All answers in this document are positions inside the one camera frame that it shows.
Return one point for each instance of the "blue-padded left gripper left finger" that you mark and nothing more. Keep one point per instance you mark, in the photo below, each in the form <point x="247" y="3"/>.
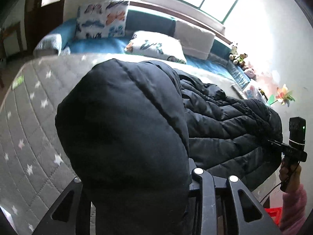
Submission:
<point x="69" y="214"/>

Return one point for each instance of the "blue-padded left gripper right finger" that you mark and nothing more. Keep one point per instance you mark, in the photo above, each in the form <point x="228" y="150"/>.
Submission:
<point x="225" y="206"/>

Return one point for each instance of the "black puffer down jacket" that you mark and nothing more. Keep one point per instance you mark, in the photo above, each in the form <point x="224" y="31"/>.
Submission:
<point x="130" y="129"/>

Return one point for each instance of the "pink sleeve right forearm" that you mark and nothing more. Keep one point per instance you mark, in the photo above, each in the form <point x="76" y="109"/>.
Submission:
<point x="293" y="211"/>

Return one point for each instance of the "person's right hand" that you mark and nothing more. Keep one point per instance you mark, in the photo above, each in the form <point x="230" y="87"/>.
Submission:
<point x="289" y="174"/>

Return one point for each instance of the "grey quilted star mattress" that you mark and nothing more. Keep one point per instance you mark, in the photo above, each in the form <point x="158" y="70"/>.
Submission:
<point x="31" y="132"/>

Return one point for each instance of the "red plastic stool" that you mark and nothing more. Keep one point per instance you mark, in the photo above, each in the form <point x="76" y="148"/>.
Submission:
<point x="275" y="214"/>

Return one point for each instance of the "pink plush toy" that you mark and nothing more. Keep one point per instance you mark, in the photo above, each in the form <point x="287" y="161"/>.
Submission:
<point x="250" y="72"/>

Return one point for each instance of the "brown bear plush toy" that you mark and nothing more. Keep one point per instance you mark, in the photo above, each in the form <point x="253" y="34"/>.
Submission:
<point x="240" y="60"/>

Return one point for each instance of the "white cow plush toy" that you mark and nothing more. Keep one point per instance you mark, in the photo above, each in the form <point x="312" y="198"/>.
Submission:
<point x="233" y="54"/>

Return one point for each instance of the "white rectangular cushion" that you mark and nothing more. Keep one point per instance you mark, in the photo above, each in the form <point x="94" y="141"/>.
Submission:
<point x="195" y="41"/>

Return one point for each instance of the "green mattress label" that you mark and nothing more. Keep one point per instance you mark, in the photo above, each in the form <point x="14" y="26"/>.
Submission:
<point x="18" y="81"/>

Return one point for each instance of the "grey patterned folded blanket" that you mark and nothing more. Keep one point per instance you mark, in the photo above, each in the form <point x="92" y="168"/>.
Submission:
<point x="50" y="44"/>

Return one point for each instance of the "blue padded bed surround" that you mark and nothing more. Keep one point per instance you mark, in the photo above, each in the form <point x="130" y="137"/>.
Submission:
<point x="218" y="61"/>

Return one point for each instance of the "flat butterfly print pillow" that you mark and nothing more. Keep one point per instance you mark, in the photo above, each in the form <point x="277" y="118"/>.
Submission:
<point x="156" y="45"/>

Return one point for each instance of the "upright butterfly print pillow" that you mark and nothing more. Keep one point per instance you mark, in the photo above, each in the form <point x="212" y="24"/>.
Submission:
<point x="102" y="20"/>

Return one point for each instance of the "dark wooden door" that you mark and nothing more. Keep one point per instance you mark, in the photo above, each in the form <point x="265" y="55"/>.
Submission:
<point x="41" y="19"/>

